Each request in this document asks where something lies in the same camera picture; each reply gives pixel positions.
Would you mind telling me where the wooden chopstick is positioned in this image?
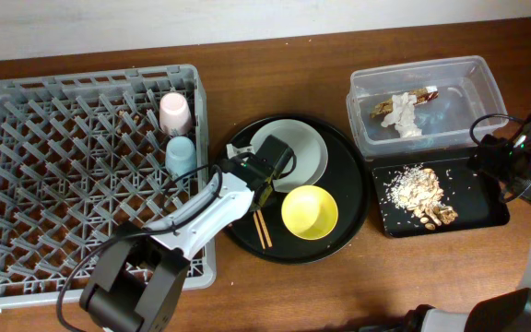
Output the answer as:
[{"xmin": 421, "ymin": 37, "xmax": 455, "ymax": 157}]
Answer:
[
  {"xmin": 256, "ymin": 209, "xmax": 273, "ymax": 248},
  {"xmin": 253, "ymin": 212, "xmax": 266, "ymax": 250}
]

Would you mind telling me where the yellow bowl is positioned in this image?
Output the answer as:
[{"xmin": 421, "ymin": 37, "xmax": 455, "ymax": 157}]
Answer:
[{"xmin": 281, "ymin": 185, "xmax": 338, "ymax": 241}]

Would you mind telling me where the food scraps pile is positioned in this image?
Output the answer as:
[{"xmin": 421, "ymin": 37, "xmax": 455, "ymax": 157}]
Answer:
[{"xmin": 381, "ymin": 164, "xmax": 458, "ymax": 231}]

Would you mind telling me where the blue cup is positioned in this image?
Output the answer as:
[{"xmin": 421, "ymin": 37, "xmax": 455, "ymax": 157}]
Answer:
[{"xmin": 165, "ymin": 136, "xmax": 197, "ymax": 178}]

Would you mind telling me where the white tissue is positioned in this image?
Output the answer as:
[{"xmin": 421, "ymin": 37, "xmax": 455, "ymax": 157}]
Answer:
[{"xmin": 381, "ymin": 92, "xmax": 422, "ymax": 138}]

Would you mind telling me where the pink cup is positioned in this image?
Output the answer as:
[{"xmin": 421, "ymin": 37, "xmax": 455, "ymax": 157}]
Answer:
[{"xmin": 159, "ymin": 92, "xmax": 193, "ymax": 136}]

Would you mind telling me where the gold snack wrapper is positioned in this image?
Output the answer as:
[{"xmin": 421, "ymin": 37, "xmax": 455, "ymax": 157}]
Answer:
[{"xmin": 370, "ymin": 86, "xmax": 439, "ymax": 118}]

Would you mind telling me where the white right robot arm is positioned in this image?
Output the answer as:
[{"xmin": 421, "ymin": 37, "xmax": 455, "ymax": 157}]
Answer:
[{"xmin": 399, "ymin": 111, "xmax": 531, "ymax": 332}]

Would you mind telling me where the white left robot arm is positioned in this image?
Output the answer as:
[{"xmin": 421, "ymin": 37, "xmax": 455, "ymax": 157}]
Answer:
[{"xmin": 79, "ymin": 136, "xmax": 297, "ymax": 332}]

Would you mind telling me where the grey plastic dishwasher rack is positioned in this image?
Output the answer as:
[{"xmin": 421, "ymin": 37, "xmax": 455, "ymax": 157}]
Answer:
[{"xmin": 0, "ymin": 65, "xmax": 209, "ymax": 310}]

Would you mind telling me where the grey round plate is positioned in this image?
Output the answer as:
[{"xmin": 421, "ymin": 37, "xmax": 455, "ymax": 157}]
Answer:
[{"xmin": 250, "ymin": 119, "xmax": 328, "ymax": 193}]

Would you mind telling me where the round black serving tray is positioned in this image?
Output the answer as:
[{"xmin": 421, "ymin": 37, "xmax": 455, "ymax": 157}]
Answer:
[{"xmin": 224, "ymin": 114, "xmax": 373, "ymax": 265}]

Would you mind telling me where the black rectangular tray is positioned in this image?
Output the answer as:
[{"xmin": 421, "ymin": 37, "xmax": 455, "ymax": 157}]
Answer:
[{"xmin": 370, "ymin": 148, "xmax": 510, "ymax": 238}]

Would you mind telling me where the clear plastic bin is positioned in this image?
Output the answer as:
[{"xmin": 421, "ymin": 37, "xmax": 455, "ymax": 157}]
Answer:
[{"xmin": 347, "ymin": 55, "xmax": 507, "ymax": 160}]

